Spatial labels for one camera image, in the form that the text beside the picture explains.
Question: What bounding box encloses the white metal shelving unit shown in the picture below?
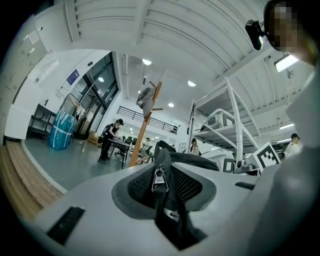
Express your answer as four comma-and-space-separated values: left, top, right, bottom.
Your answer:
186, 76, 261, 161

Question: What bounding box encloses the black metal railing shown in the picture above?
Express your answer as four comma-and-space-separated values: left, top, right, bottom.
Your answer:
117, 105, 180, 136

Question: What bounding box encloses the white cabinet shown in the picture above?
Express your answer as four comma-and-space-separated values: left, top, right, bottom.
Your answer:
4, 103, 35, 141

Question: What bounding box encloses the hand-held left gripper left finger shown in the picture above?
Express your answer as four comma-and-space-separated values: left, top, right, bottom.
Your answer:
23, 162, 182, 256

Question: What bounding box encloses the blue wrapped bundle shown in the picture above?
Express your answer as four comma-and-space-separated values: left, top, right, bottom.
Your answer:
47, 109, 77, 151

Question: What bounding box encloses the white device with black screen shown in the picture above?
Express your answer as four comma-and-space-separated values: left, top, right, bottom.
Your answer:
201, 147, 237, 174
202, 108, 236, 133

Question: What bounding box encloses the black backpack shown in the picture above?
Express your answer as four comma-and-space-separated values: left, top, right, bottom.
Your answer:
151, 139, 220, 251

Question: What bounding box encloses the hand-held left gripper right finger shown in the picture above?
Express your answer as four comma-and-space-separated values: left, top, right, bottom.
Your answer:
171, 161, 266, 256

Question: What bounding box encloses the black table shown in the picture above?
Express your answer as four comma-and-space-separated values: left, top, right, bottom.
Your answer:
107, 138, 133, 171

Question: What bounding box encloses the blue wall poster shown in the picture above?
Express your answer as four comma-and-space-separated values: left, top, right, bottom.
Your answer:
66, 69, 80, 85

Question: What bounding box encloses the brown wooden step platform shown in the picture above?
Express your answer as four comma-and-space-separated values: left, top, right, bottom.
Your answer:
0, 139, 63, 221

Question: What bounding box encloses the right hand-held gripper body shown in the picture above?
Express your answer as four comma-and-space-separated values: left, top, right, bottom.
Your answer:
234, 141, 281, 176

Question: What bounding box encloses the black clothes rail with hangers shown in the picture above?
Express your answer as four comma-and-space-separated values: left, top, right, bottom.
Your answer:
59, 92, 85, 128

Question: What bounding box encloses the black framed glass door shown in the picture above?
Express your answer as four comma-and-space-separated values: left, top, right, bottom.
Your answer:
74, 51, 120, 141

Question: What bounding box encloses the rectangular wall light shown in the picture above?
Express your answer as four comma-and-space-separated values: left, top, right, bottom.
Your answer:
273, 53, 300, 73

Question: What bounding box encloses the beige drawer cabinet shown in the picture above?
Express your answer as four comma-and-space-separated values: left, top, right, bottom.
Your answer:
4, 27, 48, 106

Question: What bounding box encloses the grey hanging garment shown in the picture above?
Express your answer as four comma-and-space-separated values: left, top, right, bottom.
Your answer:
135, 86, 156, 118

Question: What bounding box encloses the black open shelf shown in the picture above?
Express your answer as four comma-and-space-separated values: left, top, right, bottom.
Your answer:
26, 103, 57, 140

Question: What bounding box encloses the black head-worn camera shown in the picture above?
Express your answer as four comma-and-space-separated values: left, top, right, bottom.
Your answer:
244, 19, 266, 51

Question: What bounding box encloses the cardboard box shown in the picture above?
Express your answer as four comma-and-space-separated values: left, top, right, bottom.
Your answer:
87, 130, 101, 145

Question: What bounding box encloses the wooden coat stand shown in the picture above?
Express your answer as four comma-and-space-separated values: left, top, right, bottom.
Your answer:
129, 80, 165, 168

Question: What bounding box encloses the person's head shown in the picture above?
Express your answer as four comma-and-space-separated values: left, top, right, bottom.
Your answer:
263, 0, 320, 67

